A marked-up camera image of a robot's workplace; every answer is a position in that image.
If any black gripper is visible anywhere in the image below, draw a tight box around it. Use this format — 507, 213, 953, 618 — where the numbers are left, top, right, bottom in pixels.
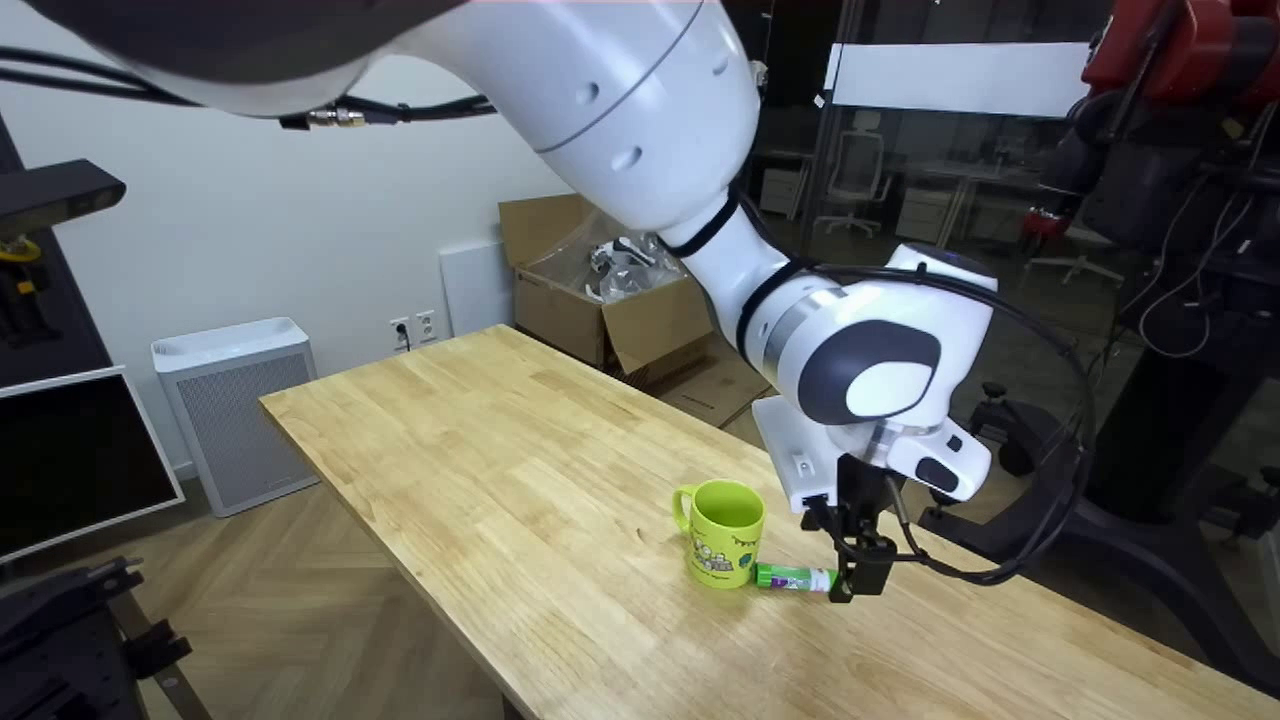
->
800, 458, 897, 604

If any green paper glue stick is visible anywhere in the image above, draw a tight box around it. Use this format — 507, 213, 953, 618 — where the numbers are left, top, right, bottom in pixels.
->
754, 564, 836, 595

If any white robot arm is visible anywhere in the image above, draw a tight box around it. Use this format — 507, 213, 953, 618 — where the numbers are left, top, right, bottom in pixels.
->
28, 0, 996, 601

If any green ceramic mug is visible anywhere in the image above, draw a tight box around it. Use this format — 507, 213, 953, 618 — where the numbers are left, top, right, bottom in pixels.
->
672, 480, 766, 587

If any black stand base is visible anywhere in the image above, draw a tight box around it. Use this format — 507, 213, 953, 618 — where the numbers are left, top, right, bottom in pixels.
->
925, 353, 1280, 695

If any open cardboard box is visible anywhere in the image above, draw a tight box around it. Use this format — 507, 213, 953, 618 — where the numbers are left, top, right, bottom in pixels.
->
502, 196, 717, 383

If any red machine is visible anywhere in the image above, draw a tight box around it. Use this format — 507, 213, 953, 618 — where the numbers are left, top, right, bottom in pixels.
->
1081, 0, 1280, 108

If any black equipment foreground left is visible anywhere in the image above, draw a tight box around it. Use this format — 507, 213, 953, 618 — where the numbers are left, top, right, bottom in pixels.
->
0, 562, 213, 720

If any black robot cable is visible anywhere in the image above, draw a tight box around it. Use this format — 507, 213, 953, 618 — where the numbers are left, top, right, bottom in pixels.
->
798, 261, 1101, 592

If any white wall panel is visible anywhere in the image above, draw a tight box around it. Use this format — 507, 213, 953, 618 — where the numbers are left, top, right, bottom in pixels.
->
441, 240, 511, 336

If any black monitor with white frame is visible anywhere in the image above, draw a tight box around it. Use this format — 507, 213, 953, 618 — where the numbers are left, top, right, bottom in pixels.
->
0, 370, 183, 564

